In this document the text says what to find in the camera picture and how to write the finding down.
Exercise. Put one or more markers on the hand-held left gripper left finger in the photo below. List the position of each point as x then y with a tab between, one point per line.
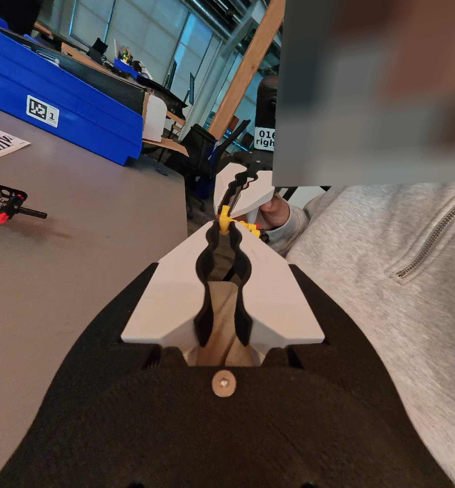
162	305

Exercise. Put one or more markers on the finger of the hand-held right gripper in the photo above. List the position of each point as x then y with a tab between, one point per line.
224	183
260	194

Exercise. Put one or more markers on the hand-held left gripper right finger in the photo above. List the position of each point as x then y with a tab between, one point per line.
280	305

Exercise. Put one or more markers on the yellow lego assembly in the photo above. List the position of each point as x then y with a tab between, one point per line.
248	227

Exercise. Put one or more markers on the small yellow lego pin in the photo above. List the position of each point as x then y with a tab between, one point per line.
224	221

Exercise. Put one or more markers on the person's right forearm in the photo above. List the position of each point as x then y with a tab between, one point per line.
300	225

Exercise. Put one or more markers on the black lego model with spring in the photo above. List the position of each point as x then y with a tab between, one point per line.
2	200

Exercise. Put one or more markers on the person's right hand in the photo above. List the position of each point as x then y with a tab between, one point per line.
275	211

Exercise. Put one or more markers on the black office chair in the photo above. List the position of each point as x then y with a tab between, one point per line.
200	164

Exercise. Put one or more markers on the wooden beam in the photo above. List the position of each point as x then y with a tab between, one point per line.
246	64

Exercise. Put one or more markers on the person's beige pants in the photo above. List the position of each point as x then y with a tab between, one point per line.
221	324

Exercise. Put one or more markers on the person's grey sweatshirt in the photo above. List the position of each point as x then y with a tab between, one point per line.
383	305

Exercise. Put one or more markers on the cluttered background desk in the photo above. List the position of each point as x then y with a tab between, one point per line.
113	72

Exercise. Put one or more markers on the blue plastic bin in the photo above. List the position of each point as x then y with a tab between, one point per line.
78	99

